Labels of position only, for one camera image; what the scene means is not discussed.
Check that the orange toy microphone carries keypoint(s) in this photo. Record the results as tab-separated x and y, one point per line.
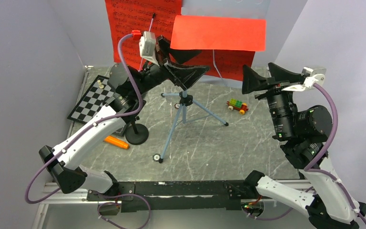
116	142

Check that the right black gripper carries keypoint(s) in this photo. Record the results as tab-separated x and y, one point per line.
251	80

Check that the colourful toy block car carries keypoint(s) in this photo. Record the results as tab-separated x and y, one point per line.
237	105

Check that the red sheet music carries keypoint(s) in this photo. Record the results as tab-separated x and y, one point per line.
226	43
156	16

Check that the black poker chip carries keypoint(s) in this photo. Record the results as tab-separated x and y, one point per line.
156	157

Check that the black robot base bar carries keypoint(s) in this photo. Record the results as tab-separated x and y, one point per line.
176	195

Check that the light blue music stand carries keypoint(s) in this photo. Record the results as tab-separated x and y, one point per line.
187	99

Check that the black white chessboard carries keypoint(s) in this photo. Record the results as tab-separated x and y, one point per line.
91	101

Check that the small electronics box left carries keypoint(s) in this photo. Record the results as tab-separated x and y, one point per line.
109	209

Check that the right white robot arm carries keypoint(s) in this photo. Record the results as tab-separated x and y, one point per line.
305	136

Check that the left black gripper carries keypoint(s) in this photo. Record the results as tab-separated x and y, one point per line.
183	76

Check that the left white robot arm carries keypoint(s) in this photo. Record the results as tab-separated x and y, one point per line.
63	161

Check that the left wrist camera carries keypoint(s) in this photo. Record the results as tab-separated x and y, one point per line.
147	45

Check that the electronics board right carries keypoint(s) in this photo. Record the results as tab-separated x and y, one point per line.
253	210

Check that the black microphone desk stand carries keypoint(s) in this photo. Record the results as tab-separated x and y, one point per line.
136	134

